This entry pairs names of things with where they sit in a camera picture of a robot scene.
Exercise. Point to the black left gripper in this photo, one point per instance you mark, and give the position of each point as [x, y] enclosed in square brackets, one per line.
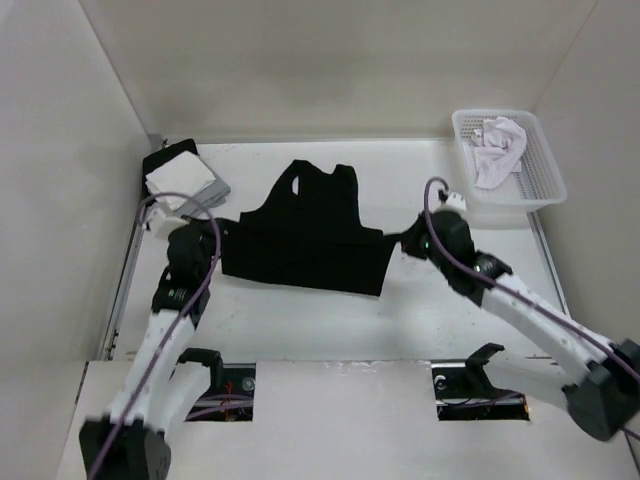
[206, 225]

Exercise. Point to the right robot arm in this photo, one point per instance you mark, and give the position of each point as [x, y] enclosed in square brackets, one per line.
[593, 379]

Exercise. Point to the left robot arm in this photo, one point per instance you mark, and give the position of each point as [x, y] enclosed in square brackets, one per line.
[131, 439]

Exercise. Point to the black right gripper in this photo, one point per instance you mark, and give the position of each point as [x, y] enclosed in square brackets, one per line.
[409, 241]

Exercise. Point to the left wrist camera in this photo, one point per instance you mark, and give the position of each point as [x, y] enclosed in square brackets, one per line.
[161, 222]

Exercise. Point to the black tank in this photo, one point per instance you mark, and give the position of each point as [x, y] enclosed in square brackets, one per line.
[308, 233]
[167, 153]

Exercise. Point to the folded grey tank top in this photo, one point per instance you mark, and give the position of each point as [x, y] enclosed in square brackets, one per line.
[211, 196]

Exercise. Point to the white perforated plastic basket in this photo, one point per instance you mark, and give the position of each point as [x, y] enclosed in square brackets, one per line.
[537, 185]

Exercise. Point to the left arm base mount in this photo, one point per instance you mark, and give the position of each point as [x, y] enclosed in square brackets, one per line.
[230, 398]

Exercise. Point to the folded black tank top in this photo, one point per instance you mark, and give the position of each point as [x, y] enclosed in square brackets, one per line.
[167, 153]

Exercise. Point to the folded white tank top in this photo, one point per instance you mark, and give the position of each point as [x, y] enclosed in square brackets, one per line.
[186, 173]

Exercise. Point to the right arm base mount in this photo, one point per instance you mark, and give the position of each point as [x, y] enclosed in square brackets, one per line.
[463, 391]

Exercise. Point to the crumpled white tank top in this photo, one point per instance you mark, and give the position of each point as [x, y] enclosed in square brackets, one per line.
[499, 145]

